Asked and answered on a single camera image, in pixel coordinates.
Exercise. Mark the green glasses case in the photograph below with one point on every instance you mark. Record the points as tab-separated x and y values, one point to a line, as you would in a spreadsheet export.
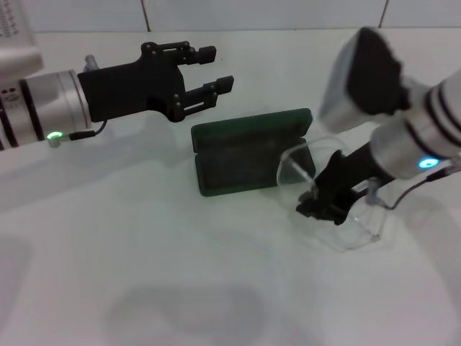
230	169

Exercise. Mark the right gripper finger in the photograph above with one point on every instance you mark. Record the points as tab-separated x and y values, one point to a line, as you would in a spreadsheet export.
308	209
335	215

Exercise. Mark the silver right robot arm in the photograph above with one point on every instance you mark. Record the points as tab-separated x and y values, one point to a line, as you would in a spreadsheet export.
396	151

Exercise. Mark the clear white glasses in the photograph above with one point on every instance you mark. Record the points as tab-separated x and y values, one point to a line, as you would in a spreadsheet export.
288	173

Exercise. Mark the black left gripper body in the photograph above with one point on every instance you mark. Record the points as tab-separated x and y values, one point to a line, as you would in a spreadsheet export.
129	90

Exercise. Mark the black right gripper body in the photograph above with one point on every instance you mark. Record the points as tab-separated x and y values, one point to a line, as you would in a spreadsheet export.
342	176

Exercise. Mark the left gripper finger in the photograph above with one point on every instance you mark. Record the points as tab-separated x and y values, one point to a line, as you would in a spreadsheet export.
223	84
207	54

